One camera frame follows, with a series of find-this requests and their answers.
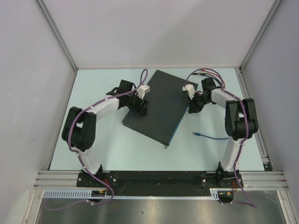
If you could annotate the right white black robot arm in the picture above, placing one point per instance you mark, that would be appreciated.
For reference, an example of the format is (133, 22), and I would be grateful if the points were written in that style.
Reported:
(240, 124)

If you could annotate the aluminium frame rail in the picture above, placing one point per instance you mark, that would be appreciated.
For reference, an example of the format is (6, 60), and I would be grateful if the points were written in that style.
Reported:
(253, 180)

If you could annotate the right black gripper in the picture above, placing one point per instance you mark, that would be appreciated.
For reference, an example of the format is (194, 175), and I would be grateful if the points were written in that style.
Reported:
(194, 108)

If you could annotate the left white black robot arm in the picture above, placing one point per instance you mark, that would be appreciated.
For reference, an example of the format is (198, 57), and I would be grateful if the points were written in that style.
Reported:
(79, 131)

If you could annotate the grey slotted cable duct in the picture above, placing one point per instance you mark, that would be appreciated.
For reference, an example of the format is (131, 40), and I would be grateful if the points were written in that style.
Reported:
(91, 194)

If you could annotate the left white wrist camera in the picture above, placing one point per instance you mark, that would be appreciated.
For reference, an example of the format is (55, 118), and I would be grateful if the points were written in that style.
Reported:
(142, 90)

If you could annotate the black network switch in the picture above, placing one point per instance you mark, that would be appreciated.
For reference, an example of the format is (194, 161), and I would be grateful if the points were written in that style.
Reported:
(165, 110)

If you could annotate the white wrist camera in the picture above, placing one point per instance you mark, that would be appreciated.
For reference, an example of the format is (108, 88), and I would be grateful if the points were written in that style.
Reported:
(142, 90)
(190, 90)

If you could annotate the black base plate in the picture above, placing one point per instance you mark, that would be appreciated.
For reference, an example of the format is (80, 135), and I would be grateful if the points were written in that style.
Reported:
(161, 183)

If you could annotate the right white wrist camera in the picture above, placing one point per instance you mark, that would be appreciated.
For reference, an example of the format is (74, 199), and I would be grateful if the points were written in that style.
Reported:
(190, 90)

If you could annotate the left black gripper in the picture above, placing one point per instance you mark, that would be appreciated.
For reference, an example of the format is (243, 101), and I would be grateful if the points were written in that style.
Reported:
(140, 111)

